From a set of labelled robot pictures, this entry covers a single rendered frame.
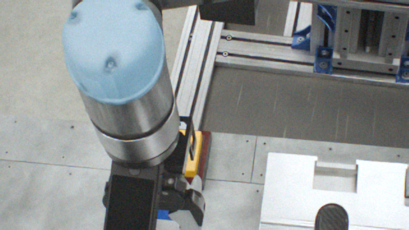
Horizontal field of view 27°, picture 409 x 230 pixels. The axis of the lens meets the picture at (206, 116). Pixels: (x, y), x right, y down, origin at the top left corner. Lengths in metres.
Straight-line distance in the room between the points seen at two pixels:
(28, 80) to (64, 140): 1.07
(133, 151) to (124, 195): 0.07
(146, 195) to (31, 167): 0.42
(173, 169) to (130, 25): 0.22
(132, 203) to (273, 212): 0.26
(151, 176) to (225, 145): 0.38
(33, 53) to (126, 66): 1.68
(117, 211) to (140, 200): 0.02
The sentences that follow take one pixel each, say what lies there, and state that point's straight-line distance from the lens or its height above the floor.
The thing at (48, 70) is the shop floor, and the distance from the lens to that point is 2.25.
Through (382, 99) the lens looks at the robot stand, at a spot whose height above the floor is 0.21.
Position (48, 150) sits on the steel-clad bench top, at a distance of 1.18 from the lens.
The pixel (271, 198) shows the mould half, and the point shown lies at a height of 0.89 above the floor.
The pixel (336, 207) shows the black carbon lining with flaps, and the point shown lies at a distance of 1.01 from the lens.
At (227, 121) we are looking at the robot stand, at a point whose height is 0.21.
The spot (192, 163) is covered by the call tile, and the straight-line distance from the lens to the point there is 1.09.
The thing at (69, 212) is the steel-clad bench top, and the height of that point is 0.80.
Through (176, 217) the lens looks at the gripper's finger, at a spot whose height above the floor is 1.01.
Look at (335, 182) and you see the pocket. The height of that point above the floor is 0.86.
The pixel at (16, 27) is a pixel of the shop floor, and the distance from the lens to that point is 2.36.
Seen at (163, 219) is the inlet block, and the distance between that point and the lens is 0.95.
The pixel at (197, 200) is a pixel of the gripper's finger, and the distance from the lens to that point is 0.84.
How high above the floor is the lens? 1.80
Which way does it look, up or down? 59 degrees down
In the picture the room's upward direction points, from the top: 10 degrees counter-clockwise
